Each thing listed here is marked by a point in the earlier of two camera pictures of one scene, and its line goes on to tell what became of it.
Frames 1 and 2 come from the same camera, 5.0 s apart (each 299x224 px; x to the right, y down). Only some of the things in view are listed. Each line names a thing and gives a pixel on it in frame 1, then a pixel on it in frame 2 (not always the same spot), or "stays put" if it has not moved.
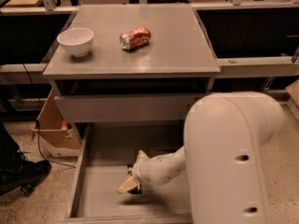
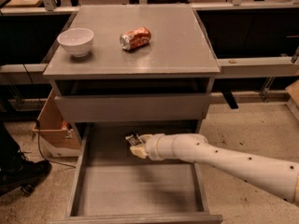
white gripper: [139, 171] -> [152, 147]
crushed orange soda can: [135, 37] stays put
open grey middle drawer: [106, 150] stays put
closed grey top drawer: [125, 108] stays put
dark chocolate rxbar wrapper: [135, 190] -> [135, 139]
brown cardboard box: [54, 130] stays put
